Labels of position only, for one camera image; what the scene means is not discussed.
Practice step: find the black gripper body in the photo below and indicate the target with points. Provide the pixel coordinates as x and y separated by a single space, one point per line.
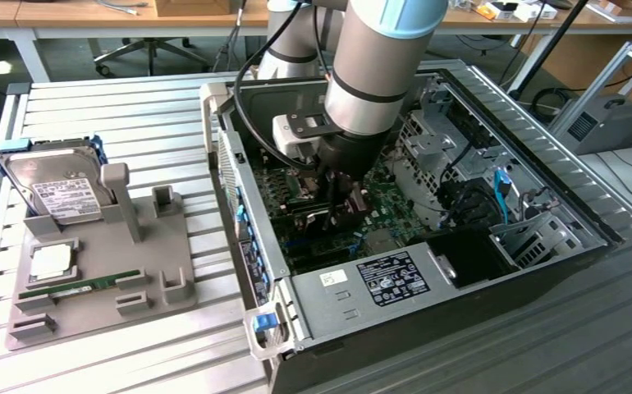
347 154

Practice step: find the low-profile NVIDIA graphics card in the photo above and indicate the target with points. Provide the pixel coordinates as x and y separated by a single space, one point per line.
314 225

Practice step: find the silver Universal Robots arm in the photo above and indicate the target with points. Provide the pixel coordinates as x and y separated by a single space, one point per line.
375 61

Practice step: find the CPU socket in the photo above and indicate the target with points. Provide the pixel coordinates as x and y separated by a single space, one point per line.
301 184

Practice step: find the dark installed RAM stick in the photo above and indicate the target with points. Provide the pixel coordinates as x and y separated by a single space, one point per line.
298 206

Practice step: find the green motherboard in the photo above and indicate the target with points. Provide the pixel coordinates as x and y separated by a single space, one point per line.
397 213

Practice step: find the silver chipset heatsink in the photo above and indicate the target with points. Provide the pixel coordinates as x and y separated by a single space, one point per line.
381 241

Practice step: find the long black expansion slot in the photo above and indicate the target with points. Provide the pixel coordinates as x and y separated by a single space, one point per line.
322 255
331 265

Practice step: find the silver metal drive cage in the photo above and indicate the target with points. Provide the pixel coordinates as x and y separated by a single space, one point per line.
430 147

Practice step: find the black plastic fan shroud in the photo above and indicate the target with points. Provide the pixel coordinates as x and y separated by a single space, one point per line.
473 254

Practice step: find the silver power supply unit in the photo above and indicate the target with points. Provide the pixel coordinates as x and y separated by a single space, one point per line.
337 303

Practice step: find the blue case latch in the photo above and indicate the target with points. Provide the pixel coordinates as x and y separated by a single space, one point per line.
263 322

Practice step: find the silver perforated disk bay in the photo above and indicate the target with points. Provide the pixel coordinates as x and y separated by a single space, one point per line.
537 242

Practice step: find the black open PC case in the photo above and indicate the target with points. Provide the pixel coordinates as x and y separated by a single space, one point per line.
457 328

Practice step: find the grey parts rack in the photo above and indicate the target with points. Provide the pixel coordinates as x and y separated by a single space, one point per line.
106 254

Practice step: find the green RAM stick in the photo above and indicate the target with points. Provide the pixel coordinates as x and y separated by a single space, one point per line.
101 281

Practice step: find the black tripod pole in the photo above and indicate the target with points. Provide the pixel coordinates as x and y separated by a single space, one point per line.
555 39

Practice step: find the small white box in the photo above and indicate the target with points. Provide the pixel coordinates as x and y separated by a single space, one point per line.
537 13

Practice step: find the grey control box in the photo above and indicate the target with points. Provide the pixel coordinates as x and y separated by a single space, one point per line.
615 123

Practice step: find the silver hard disk drive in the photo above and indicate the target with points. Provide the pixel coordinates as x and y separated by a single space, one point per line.
46 180

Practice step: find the silver CPU chip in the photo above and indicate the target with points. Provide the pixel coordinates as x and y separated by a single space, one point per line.
50 262

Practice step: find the blue disk caddy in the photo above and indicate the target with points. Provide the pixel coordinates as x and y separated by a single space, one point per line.
10 144

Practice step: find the long wooden desk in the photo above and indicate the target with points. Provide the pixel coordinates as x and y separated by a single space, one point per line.
74 16

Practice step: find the dark table corner cap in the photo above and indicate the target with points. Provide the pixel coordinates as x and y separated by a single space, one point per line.
18 88

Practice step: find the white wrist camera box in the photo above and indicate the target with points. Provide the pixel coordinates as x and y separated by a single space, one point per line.
285 135

